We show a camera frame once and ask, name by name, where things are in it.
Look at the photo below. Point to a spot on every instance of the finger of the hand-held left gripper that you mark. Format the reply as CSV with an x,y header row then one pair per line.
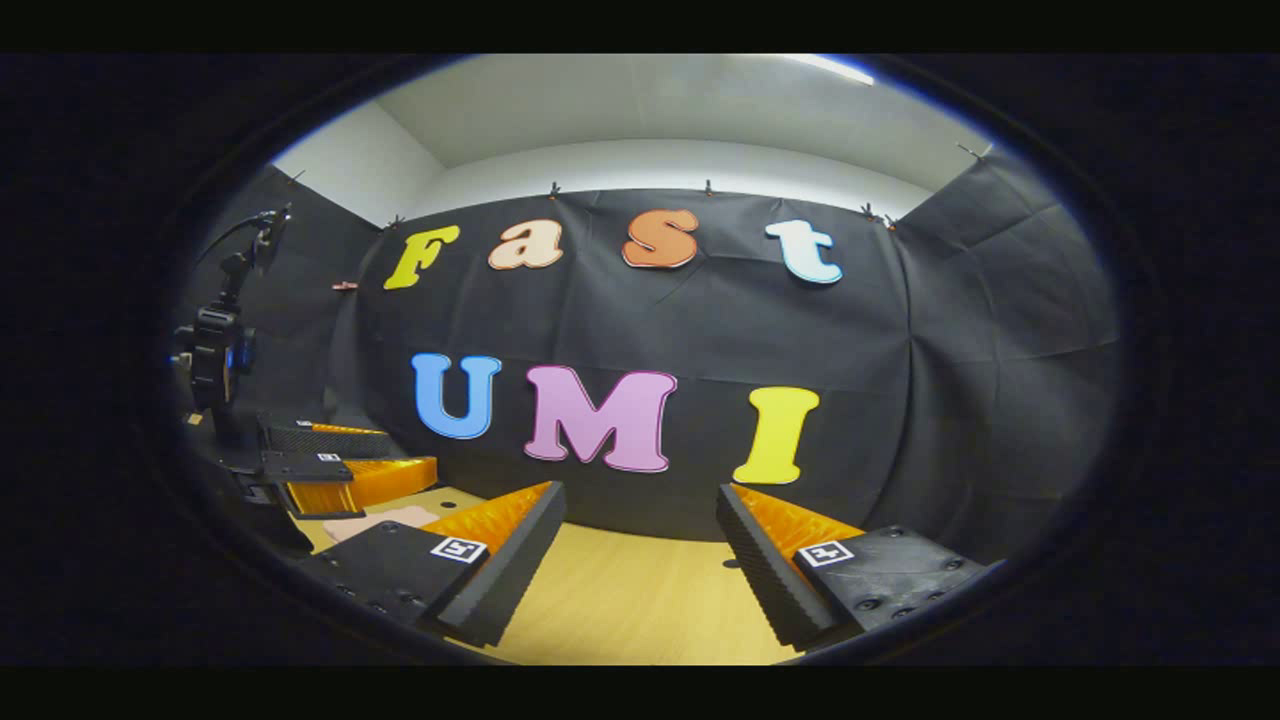
x,y
330,441
380,482

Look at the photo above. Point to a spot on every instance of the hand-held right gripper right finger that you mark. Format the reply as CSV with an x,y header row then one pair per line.
x,y
765,570

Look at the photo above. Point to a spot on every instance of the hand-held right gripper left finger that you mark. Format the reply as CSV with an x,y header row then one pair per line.
x,y
500,570

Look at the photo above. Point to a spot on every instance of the pink suitcase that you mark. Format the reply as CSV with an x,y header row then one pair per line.
x,y
385,520

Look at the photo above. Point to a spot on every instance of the black camera stand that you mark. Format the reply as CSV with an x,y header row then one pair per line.
x,y
215,350

